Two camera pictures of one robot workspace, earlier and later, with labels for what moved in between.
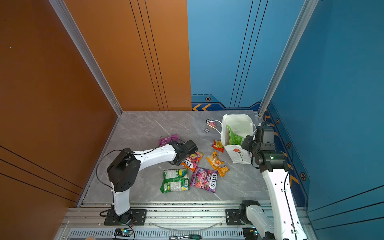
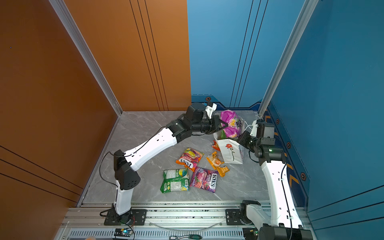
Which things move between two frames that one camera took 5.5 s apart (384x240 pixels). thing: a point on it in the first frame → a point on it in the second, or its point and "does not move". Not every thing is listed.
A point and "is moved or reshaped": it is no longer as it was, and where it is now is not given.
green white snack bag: (175, 180) does not move
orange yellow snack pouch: (216, 164) does not move
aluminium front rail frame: (86, 221) does not move
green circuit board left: (122, 232) does not move
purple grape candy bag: (164, 141) is moved or reshaped
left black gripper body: (179, 163) → (205, 125)
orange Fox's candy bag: (191, 162) does not move
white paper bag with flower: (241, 125) is moved or reshaped
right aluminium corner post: (288, 55) does not move
